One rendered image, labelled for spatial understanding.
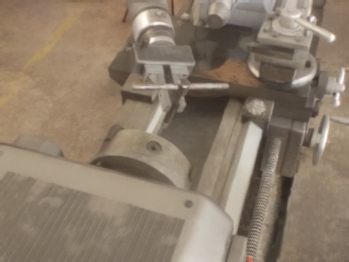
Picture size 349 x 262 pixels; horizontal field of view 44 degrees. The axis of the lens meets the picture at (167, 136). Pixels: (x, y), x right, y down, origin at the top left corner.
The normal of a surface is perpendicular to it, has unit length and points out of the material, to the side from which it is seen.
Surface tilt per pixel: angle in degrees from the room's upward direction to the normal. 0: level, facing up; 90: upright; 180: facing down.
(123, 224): 0
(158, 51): 21
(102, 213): 0
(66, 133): 0
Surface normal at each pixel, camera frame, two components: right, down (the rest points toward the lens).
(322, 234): -0.03, -0.68
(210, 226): 0.65, -0.33
